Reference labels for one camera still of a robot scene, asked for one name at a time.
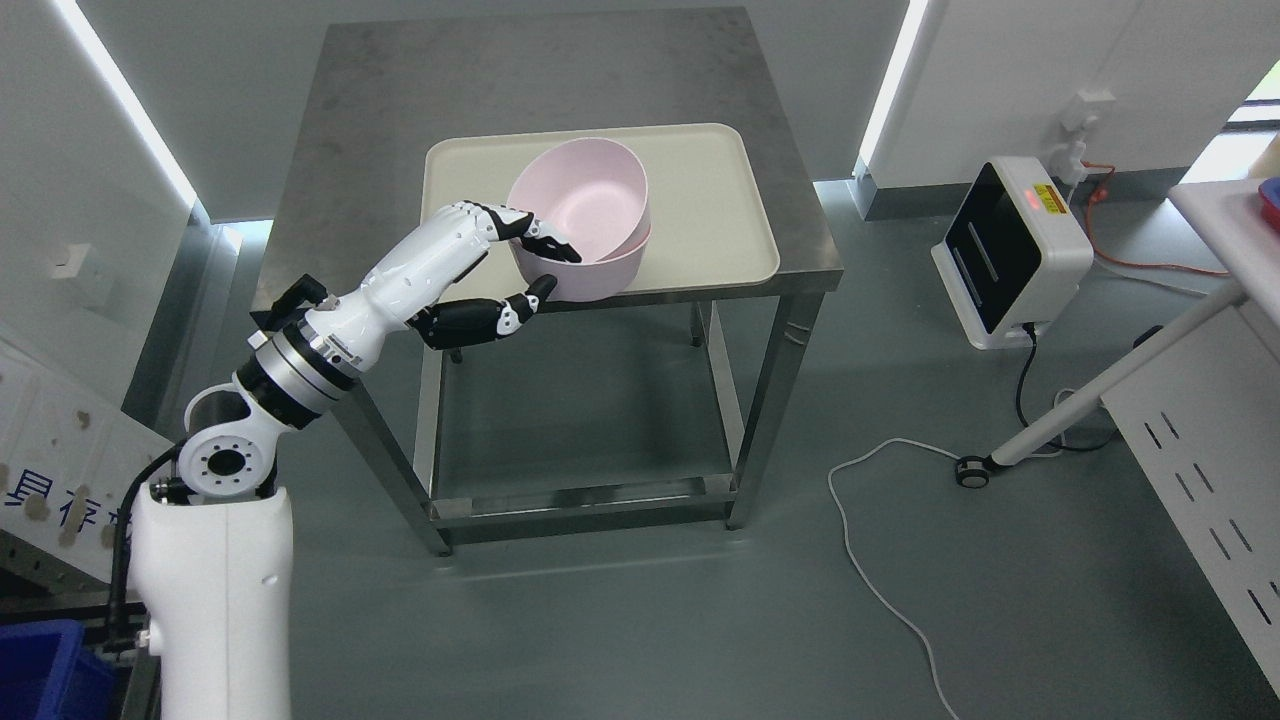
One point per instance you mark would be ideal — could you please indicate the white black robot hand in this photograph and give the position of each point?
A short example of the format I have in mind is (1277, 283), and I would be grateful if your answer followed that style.
(440, 270)

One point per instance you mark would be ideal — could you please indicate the pink bowl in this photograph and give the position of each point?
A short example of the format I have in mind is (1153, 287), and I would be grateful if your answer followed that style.
(594, 190)
(610, 262)

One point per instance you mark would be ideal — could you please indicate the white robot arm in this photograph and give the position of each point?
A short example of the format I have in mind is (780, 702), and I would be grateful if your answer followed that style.
(204, 538)

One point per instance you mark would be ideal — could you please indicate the beige plastic tray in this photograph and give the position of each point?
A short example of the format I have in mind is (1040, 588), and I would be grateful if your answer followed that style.
(709, 226)

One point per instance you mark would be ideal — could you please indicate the white sign board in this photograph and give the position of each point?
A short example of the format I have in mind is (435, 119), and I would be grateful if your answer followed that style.
(67, 457)

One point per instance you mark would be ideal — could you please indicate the blue bin bottom left corner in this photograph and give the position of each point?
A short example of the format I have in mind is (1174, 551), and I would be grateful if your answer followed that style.
(47, 672)

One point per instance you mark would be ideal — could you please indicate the white stand leg with caster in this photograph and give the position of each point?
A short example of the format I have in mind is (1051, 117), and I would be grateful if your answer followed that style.
(974, 472)

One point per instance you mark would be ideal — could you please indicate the white black box device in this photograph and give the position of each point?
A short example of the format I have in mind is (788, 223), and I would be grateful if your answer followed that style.
(1013, 254)

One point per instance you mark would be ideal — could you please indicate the white perforated panel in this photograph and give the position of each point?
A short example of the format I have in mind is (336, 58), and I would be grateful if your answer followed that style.
(1200, 413)

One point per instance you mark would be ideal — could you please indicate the white wall outlet left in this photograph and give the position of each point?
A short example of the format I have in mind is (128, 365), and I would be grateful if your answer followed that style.
(77, 264)

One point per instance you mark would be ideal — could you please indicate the white wall socket plug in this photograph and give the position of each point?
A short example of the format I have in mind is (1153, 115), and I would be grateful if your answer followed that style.
(1081, 116)

